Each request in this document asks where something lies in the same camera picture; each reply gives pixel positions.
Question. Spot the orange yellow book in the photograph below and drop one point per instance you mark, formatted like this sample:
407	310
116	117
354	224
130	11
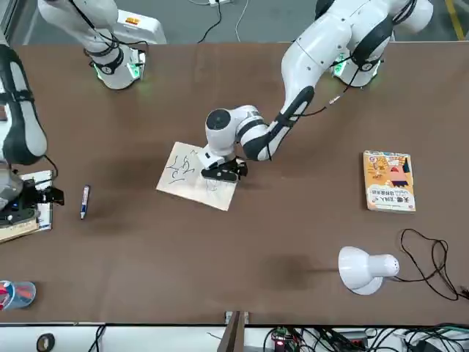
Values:
388	183

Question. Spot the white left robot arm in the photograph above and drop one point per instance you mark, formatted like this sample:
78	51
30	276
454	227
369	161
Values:
322	44

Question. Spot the aluminium divider post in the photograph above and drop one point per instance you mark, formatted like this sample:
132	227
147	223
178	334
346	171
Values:
234	333

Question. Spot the blue white marker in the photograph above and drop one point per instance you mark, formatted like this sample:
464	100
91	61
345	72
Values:
85	199

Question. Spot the circuit board with red light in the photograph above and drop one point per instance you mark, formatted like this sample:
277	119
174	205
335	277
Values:
280	342

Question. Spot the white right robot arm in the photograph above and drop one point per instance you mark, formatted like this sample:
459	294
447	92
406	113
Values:
31	128

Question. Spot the white controller box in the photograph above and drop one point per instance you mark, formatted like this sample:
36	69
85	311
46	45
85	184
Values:
146	29

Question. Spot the white desk lamp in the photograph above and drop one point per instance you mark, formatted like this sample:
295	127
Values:
355	267

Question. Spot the clear plastic pen cup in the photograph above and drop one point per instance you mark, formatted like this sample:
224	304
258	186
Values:
25	293

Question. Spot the black finned power supply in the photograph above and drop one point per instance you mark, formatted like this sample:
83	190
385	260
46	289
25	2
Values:
351	341

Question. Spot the black tape roll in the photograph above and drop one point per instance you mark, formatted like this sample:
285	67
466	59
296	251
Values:
39	342

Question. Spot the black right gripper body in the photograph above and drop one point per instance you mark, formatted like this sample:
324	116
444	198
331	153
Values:
27	198

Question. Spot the white power strip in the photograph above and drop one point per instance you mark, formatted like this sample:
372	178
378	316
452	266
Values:
220	2

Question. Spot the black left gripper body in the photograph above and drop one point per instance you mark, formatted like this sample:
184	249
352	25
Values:
229	162

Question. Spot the dark book with hands cover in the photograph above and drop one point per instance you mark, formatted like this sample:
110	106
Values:
18	232

